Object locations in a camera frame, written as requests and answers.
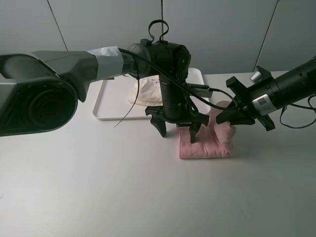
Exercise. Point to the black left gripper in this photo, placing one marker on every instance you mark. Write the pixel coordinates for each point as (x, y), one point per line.
(159, 118)

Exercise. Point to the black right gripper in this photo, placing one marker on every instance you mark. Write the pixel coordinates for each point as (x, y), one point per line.
(254, 103)

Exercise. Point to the pink towel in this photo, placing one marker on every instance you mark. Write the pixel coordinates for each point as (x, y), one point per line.
(212, 141)

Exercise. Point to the cream white towel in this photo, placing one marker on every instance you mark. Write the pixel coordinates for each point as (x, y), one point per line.
(148, 91)

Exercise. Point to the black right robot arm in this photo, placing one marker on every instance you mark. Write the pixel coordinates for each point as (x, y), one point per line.
(295, 85)

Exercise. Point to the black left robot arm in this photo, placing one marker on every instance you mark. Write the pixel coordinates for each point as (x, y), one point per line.
(40, 92)

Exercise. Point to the white rectangular plastic tray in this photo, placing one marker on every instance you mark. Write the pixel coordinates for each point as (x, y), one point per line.
(112, 101)

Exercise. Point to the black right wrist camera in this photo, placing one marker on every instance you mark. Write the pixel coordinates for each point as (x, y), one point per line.
(260, 74)

